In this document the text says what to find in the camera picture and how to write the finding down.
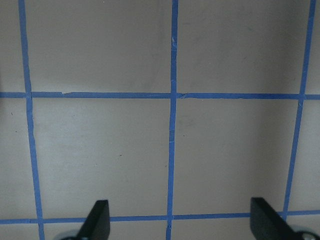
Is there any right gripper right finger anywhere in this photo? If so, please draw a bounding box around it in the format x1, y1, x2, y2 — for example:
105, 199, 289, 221
250, 197, 320, 240

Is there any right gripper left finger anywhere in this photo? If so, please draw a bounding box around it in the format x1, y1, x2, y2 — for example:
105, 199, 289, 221
56, 199, 111, 240

